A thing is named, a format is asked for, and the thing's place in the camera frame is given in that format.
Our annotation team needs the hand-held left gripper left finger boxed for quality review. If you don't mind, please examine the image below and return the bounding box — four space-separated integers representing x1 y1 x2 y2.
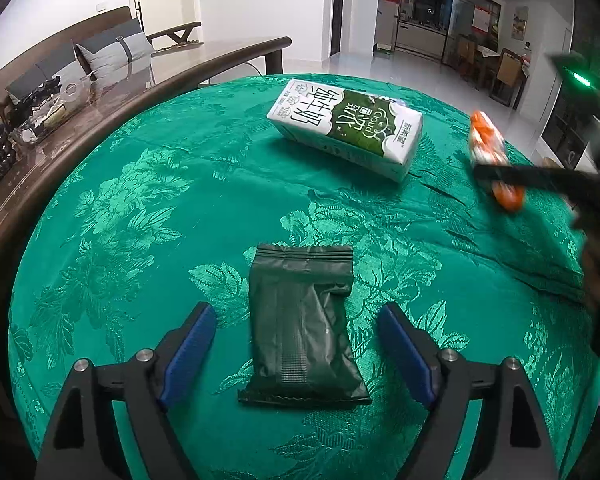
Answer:
35 302 218 480

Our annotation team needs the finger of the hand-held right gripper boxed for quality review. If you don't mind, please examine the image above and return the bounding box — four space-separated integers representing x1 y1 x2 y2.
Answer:
472 163 600 193

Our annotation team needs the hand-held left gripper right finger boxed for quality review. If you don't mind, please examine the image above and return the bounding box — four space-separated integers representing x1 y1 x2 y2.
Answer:
377 303 561 480

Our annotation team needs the orange and white wrapper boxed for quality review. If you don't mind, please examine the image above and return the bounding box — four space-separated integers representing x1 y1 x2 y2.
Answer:
467 111 527 211

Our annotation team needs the dark green snack packet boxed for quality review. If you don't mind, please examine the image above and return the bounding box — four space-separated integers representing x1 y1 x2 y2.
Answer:
236 243 373 407

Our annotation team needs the person's right hand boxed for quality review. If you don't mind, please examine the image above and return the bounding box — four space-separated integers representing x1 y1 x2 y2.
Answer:
579 230 600 313

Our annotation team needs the dark glass cabinet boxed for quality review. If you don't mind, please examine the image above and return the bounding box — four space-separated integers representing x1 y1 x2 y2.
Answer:
541 50 598 168

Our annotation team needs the wooden dining chair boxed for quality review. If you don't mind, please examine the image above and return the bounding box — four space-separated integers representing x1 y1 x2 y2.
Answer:
490 48 527 107
456 35 481 80

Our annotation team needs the green floral tablecloth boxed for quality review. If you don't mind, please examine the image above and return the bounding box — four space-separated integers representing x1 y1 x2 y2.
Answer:
7 75 600 480

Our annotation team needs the dining table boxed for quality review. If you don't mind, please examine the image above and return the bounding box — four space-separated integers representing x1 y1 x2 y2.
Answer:
476 44 502 73

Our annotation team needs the white and green milk carton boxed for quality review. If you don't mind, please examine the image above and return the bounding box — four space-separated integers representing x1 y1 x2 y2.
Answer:
266 79 425 184

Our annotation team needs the dark wooden table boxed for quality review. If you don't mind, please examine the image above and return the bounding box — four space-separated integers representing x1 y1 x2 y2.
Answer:
0 36 292 391

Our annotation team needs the clear plastic container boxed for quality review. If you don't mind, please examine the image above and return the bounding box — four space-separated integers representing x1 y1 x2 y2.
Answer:
7 76 93 148

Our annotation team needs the light grey cushion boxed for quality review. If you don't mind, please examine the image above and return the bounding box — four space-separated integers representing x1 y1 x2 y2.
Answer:
76 17 155 82

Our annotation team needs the wooden sofa bench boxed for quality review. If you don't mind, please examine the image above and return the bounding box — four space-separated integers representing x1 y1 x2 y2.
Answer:
0 6 202 111

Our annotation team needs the framed wall picture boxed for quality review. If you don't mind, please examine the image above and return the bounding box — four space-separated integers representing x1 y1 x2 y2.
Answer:
511 6 529 41

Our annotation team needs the red and white wall calendar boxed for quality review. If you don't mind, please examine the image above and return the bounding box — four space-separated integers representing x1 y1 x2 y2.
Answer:
471 2 490 33

